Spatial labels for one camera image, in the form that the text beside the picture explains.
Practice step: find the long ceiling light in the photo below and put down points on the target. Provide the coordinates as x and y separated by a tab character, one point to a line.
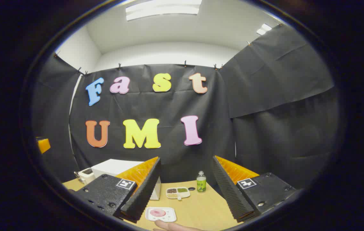
162	9

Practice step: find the pink round food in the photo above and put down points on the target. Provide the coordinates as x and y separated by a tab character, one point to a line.
157	213

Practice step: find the cream toaster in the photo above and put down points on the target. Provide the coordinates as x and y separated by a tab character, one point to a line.
88	176

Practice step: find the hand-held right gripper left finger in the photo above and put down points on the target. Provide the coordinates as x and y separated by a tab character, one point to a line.
105	192

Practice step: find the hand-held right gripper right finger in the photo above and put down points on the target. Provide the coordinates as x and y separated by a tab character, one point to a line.
265	192

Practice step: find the white square plate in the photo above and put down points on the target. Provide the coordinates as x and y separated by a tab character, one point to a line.
169	216

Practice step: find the white microwave oven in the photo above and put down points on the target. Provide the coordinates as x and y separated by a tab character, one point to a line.
111	166

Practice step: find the small ceiling light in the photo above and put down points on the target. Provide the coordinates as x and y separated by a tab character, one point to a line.
263	29

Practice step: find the green drink bottle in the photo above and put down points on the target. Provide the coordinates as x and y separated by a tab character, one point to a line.
201	184

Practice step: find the white divided dish with beans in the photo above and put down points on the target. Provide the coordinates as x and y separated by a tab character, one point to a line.
182	190

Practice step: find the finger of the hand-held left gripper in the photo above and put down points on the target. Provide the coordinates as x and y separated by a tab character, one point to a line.
43	145

